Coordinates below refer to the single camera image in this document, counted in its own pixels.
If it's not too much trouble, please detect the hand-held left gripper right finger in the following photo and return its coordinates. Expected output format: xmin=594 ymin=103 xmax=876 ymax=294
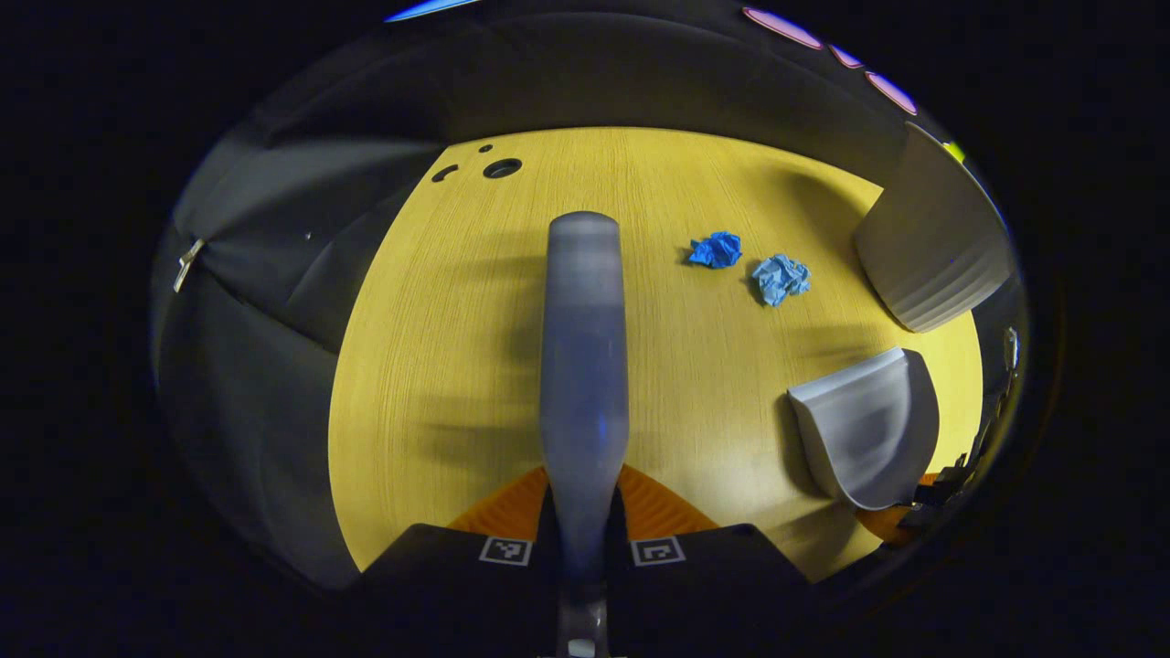
xmin=608 ymin=464 xmax=811 ymax=646

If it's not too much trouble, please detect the grey dustpan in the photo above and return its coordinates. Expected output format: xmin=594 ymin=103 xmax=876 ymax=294
xmin=787 ymin=347 xmax=941 ymax=511

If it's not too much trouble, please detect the light blue paper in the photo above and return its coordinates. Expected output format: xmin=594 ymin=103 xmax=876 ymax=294
xmin=751 ymin=253 xmax=812 ymax=308

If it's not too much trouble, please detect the white ribbed garbage bin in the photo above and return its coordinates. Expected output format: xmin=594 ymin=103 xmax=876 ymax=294
xmin=852 ymin=122 xmax=1016 ymax=334

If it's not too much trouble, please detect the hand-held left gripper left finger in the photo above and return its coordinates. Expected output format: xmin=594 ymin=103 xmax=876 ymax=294
xmin=352 ymin=466 xmax=558 ymax=645

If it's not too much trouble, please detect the dark blue paper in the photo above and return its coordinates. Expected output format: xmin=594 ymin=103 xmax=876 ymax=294
xmin=687 ymin=231 xmax=743 ymax=270

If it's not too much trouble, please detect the white cloth clip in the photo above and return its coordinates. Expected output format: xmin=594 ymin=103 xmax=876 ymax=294
xmin=174 ymin=239 xmax=206 ymax=293

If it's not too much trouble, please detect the small grey broom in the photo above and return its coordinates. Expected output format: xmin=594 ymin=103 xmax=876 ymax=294
xmin=539 ymin=211 xmax=632 ymax=658

